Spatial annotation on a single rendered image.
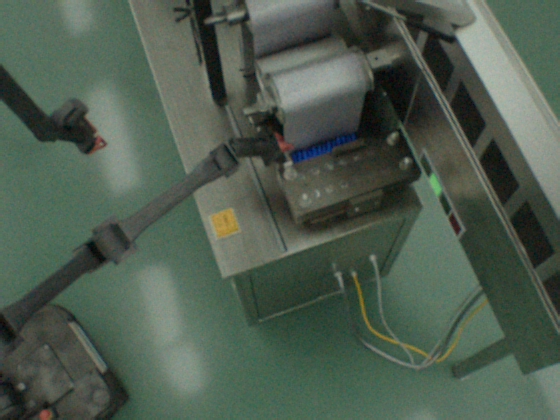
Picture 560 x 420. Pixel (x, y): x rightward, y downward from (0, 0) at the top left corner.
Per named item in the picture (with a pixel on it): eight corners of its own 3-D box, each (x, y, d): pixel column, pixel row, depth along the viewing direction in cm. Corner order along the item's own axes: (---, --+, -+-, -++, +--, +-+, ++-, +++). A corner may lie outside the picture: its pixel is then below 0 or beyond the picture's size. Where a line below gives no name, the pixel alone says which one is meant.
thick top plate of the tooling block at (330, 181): (277, 177, 196) (276, 168, 190) (397, 136, 200) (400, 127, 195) (296, 224, 190) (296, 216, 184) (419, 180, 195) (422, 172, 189)
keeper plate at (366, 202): (346, 212, 198) (349, 199, 187) (376, 202, 199) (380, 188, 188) (349, 220, 197) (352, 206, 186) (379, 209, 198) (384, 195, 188)
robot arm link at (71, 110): (25, 118, 171) (40, 140, 168) (48, 87, 168) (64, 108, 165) (55, 125, 182) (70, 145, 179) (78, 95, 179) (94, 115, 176)
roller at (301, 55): (255, 74, 192) (253, 51, 181) (334, 50, 195) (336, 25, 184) (268, 106, 188) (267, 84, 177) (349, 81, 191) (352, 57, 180)
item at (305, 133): (284, 155, 194) (283, 124, 176) (356, 131, 196) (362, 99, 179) (285, 156, 193) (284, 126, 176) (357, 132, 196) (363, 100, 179)
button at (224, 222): (210, 217, 199) (209, 215, 196) (231, 210, 199) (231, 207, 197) (217, 238, 196) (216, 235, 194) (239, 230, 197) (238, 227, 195)
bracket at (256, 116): (250, 147, 207) (244, 97, 179) (269, 141, 208) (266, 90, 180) (255, 160, 206) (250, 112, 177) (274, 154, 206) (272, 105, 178)
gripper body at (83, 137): (81, 115, 187) (64, 111, 180) (99, 138, 184) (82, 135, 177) (68, 131, 189) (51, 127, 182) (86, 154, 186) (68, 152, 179)
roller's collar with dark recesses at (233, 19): (223, 14, 178) (221, -1, 172) (243, 8, 179) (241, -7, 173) (230, 31, 176) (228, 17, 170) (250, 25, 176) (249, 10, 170)
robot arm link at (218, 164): (119, 264, 154) (93, 228, 152) (113, 266, 159) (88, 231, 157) (244, 169, 174) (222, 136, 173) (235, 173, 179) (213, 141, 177)
